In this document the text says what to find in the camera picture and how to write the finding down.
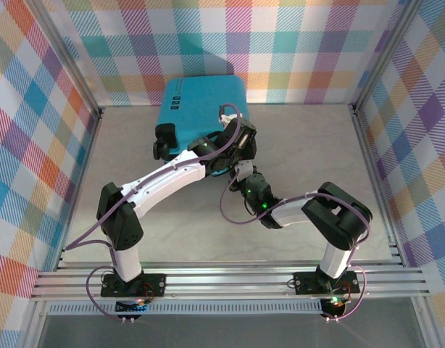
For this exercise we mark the turquoise hard-shell suitcase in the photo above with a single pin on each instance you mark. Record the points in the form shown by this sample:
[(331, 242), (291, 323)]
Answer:
[(200, 108)]

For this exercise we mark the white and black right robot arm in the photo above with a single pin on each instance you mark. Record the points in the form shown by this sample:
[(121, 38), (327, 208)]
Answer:
[(338, 221)]

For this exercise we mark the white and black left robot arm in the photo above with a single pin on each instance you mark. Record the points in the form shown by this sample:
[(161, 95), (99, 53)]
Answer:
[(121, 224)]

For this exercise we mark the small LED circuit board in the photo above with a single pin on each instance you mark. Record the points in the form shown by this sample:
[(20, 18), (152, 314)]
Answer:
[(130, 308), (333, 308)]

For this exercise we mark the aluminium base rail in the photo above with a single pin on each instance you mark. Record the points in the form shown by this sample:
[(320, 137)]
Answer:
[(226, 282)]

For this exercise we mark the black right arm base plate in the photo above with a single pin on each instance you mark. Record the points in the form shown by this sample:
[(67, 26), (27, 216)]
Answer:
[(306, 282)]

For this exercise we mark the aluminium side rail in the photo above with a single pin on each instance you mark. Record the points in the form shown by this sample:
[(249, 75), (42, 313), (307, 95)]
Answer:
[(94, 132), (361, 125)]

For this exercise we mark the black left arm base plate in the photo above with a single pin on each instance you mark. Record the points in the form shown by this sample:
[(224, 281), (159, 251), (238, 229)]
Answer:
[(159, 284)]

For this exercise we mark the aluminium frame post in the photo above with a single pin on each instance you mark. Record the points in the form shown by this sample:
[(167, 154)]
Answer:
[(65, 54), (388, 54)]

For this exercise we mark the aluminium lower frame bar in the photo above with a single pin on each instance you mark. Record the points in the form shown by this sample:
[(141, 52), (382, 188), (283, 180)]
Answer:
[(32, 326), (427, 322)]

